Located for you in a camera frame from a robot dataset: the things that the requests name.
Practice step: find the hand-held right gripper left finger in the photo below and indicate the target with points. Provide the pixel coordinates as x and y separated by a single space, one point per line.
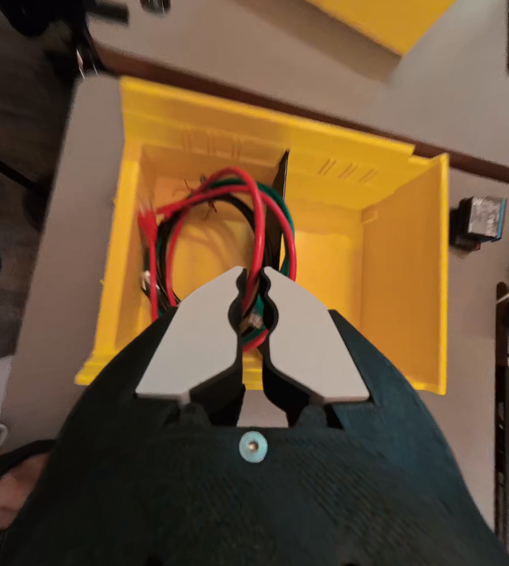
192 345

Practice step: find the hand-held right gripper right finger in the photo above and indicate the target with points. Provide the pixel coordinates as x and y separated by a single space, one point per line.
316 349

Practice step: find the yellow plastic bin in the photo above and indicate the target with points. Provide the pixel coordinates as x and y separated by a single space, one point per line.
369 22
396 265

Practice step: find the person's left hand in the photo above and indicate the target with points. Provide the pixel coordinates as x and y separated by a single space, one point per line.
2 495

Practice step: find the small black box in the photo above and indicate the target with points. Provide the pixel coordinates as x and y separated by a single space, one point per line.
480 221

